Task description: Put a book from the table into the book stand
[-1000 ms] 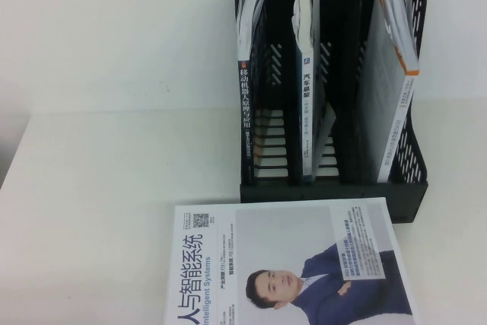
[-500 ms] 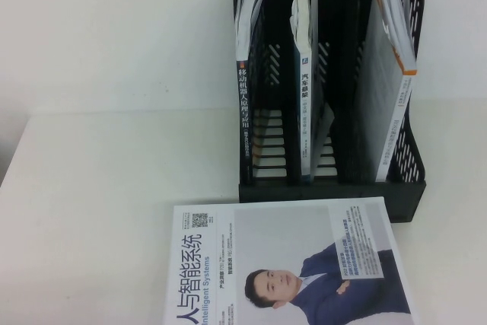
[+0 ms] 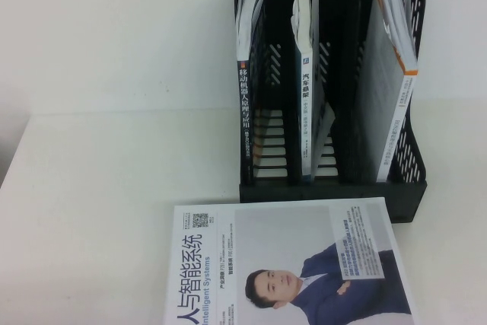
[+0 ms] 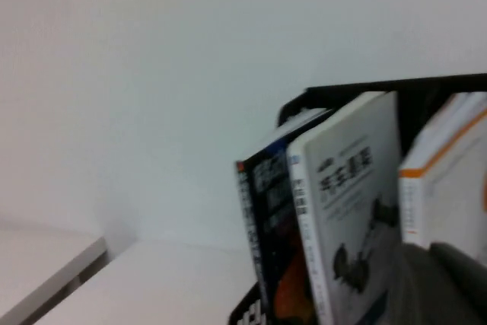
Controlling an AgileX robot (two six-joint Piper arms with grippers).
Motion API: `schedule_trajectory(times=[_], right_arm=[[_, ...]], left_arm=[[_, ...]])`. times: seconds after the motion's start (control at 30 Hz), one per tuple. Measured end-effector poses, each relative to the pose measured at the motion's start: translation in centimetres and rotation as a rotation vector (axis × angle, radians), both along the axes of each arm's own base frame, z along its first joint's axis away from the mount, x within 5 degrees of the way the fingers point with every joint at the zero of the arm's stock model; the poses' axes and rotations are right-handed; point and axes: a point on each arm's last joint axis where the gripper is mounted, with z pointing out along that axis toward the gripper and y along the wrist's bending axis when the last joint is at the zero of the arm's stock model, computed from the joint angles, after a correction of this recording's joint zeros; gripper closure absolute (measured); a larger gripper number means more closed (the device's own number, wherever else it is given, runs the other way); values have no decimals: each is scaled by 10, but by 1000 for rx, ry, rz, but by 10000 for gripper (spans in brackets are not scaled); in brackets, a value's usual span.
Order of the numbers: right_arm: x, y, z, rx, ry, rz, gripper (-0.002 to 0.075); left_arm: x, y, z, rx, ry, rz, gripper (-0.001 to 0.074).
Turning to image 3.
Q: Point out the white orange ROS2 book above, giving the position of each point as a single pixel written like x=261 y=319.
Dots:
x=384 y=93

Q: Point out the black spine robotics book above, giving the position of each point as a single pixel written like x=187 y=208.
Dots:
x=244 y=112

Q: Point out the black plastic book stand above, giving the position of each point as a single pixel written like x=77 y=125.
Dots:
x=266 y=195

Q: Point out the teal cover car book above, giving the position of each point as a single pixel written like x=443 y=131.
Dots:
x=304 y=74

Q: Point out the magazine with man portrait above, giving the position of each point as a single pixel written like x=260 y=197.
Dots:
x=236 y=264

